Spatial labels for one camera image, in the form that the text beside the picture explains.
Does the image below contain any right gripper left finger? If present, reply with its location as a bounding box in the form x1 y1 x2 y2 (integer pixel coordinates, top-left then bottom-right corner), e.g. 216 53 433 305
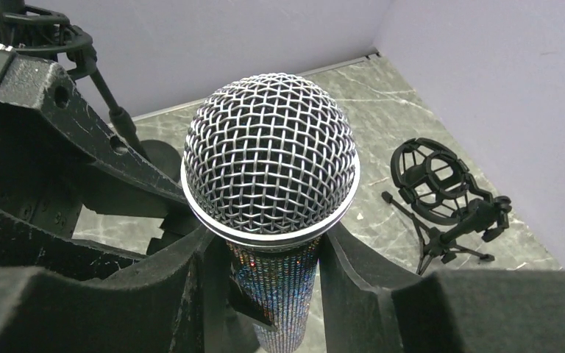
0 228 228 352

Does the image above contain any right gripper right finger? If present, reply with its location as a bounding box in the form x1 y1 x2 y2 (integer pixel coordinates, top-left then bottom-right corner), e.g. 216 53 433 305
320 224 565 352

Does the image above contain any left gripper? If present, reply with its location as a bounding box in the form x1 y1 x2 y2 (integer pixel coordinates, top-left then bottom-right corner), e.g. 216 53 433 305
0 44 191 238

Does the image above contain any black tripod shock mount stand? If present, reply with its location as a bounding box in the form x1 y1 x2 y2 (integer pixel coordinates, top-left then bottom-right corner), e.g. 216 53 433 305
381 138 512 275

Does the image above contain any glitter microphone silver grille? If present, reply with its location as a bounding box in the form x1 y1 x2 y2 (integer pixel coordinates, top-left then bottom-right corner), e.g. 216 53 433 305
180 73 360 352

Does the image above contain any black round-base shock mount stand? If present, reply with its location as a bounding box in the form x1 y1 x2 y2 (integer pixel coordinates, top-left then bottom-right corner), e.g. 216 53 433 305
0 0 183 181

